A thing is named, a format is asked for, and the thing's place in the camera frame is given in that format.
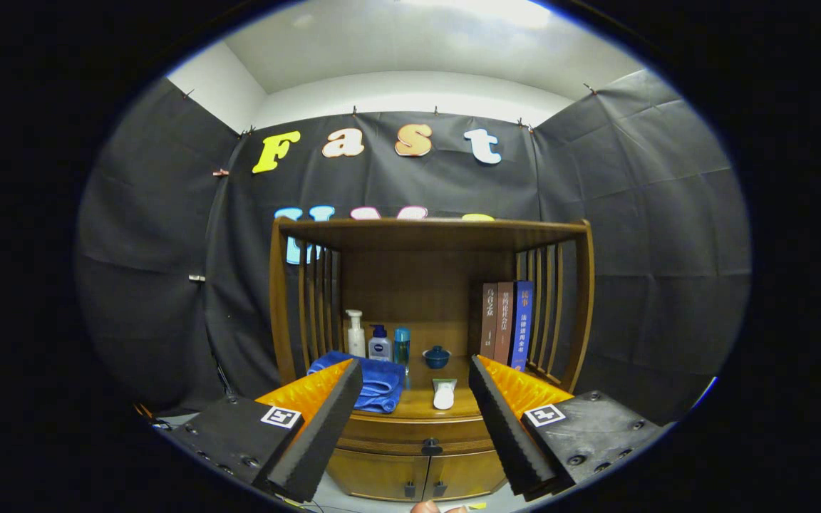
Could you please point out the white bottle with blue cap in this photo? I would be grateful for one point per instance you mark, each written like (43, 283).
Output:
(380, 348)

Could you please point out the folded blue towel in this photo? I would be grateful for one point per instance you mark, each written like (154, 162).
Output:
(382, 385)

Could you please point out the wooden cabinet door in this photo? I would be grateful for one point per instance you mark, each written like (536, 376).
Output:
(467, 474)
(375, 474)

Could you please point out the wooden cabinet with shelf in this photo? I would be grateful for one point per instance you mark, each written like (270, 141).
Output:
(425, 285)

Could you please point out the white tube with green cap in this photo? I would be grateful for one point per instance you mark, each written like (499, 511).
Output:
(444, 395)

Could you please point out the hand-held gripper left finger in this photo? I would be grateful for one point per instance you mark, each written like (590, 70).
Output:
(325, 427)

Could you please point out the white pump bottle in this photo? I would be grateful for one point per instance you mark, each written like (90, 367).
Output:
(355, 342)

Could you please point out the wooden countertop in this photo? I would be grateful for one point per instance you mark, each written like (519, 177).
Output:
(421, 402)

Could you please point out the dark blue lidded bowl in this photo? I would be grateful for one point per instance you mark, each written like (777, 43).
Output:
(437, 358)

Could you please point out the clear teal bottle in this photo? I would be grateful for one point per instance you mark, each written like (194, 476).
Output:
(402, 349)

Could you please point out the blue book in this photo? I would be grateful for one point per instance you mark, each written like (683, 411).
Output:
(522, 324)

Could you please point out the dark brown book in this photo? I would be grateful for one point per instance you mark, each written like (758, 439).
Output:
(489, 320)

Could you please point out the wooden drawer with black knob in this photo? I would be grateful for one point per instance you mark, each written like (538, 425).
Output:
(396, 434)

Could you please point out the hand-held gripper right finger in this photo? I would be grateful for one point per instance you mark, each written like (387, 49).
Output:
(507, 427)

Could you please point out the reddish brown book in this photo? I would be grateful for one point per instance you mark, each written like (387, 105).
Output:
(504, 320)

